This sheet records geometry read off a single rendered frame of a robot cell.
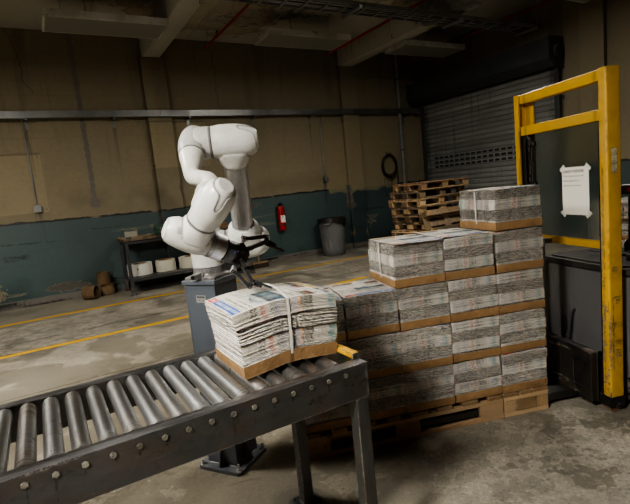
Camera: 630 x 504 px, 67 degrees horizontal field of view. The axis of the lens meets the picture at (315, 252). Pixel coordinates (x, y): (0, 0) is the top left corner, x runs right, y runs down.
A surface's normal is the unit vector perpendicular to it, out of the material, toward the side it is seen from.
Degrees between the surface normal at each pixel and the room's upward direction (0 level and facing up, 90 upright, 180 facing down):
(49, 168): 90
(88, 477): 90
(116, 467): 90
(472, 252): 90
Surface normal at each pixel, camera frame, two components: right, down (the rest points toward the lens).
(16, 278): 0.51, 0.07
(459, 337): 0.21, 0.11
